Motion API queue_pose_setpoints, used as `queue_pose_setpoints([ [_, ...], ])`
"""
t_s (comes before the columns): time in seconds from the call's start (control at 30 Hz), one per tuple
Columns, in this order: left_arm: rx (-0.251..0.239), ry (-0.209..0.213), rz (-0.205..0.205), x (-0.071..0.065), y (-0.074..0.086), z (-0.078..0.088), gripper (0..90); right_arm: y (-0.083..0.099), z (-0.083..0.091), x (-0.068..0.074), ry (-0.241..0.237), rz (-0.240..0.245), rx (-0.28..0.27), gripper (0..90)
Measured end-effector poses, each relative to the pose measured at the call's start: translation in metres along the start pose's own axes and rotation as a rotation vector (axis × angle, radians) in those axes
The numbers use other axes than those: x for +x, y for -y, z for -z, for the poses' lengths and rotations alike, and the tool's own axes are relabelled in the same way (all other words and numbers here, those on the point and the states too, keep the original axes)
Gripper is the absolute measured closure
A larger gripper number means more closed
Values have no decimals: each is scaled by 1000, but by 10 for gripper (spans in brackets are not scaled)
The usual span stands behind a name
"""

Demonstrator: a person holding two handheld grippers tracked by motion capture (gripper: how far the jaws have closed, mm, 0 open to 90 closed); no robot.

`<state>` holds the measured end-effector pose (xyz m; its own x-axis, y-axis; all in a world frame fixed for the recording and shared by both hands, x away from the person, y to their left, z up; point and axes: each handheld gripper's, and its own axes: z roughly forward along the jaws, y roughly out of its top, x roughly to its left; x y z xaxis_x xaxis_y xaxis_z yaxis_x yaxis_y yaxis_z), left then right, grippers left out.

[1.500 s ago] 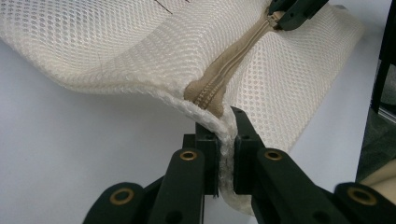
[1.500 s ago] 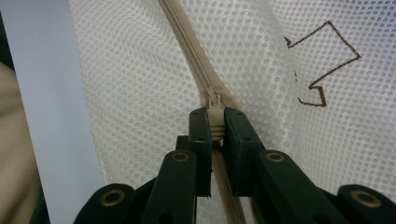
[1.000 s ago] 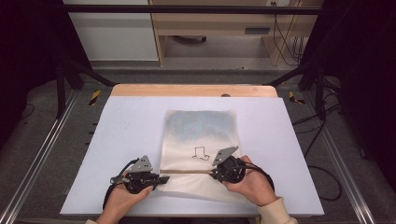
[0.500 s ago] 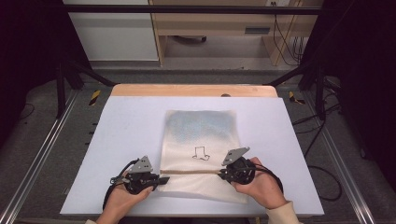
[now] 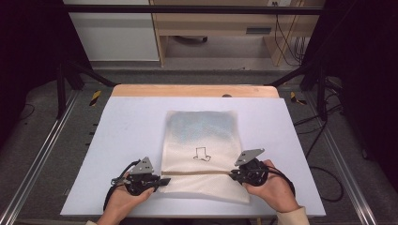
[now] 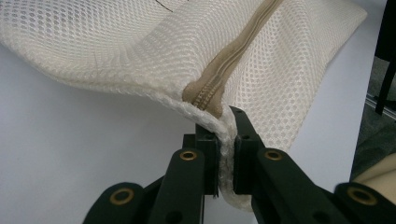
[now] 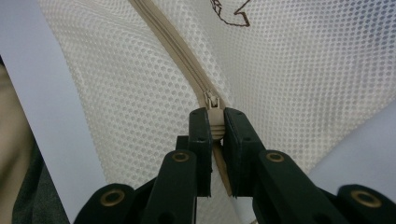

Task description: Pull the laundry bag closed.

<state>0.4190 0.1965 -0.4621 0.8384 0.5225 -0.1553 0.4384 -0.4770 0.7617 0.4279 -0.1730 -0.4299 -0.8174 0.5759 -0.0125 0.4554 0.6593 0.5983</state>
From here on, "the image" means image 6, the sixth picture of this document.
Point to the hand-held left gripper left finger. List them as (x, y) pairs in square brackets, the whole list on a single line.
[(210, 161)]

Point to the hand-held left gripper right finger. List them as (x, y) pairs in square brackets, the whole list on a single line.
[(246, 161)]

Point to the cream mesh laundry bag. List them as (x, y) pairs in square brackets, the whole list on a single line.
[(140, 46)]

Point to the black metal stand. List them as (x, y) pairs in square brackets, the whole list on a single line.
[(387, 46)]

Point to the aluminium floor rail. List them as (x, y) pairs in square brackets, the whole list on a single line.
[(381, 107)]

